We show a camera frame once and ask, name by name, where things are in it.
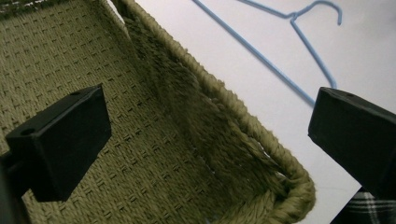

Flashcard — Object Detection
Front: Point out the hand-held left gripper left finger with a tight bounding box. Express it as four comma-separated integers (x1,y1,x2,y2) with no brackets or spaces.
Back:
0,83,113,203

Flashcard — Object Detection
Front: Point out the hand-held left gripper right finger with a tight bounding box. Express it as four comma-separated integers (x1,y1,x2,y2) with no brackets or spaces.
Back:
307,86,396,201

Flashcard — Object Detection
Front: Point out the olive woven basket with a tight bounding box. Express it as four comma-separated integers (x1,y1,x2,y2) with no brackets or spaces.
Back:
0,0,317,224

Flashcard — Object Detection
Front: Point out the dark plaid cloth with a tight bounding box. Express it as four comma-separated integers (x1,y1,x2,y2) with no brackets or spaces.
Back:
330,186,396,224

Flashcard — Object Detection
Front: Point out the blue wire clothes hanger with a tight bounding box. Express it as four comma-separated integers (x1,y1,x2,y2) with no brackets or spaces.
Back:
191,0,344,107

